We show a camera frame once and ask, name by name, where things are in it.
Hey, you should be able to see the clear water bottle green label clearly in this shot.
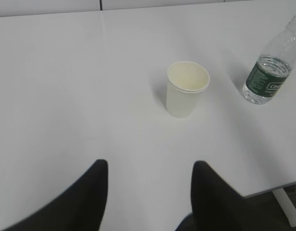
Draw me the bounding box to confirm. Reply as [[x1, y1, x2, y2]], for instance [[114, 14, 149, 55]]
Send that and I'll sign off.
[[242, 15, 296, 105]]

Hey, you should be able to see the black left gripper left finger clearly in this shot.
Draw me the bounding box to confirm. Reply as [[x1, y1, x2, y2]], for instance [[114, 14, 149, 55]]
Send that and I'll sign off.
[[6, 159, 108, 231]]

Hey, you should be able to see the white table leg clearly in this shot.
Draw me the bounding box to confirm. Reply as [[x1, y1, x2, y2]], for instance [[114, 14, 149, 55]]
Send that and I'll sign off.
[[272, 188, 296, 227]]

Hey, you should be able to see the white paper cup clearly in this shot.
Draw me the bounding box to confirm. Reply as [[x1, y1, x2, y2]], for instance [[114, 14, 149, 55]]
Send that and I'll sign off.
[[166, 61, 210, 118]]

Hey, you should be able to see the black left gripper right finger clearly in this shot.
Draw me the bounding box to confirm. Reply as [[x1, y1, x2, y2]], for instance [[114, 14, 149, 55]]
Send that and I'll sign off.
[[177, 161, 255, 231]]

